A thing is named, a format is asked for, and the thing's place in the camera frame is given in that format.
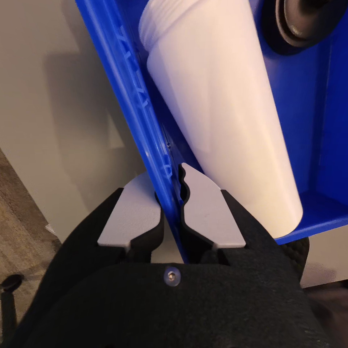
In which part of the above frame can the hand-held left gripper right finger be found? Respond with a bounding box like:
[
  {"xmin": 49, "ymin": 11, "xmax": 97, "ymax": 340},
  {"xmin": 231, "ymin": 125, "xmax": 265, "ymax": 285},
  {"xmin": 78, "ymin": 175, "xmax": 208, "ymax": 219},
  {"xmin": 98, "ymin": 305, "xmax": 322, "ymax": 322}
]
[{"xmin": 178, "ymin": 163, "xmax": 246, "ymax": 264}]

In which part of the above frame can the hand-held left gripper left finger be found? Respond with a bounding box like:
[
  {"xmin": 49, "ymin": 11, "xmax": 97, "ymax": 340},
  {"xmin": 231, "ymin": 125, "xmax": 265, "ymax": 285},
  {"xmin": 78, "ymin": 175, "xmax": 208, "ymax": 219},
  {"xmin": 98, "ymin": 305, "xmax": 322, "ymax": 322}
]
[{"xmin": 97, "ymin": 171, "xmax": 165, "ymax": 259}]

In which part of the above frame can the white plastic bottle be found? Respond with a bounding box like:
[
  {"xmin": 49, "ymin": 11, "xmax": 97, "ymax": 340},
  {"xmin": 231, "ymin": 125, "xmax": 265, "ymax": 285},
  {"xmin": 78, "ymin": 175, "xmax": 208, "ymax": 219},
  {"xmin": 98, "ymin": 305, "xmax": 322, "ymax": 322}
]
[{"xmin": 139, "ymin": 0, "xmax": 303, "ymax": 239}]

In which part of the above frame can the blue plastic bin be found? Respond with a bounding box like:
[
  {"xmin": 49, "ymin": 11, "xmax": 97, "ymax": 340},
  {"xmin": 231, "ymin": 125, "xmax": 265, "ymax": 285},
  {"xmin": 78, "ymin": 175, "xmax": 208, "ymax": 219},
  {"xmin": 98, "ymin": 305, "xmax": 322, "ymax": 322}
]
[{"xmin": 75, "ymin": 0, "xmax": 348, "ymax": 264}]

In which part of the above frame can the black bottle lid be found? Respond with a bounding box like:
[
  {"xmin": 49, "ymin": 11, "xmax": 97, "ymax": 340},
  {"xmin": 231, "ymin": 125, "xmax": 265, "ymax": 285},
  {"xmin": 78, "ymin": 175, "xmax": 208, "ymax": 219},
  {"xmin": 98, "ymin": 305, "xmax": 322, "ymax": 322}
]
[{"xmin": 262, "ymin": 0, "xmax": 348, "ymax": 56}]

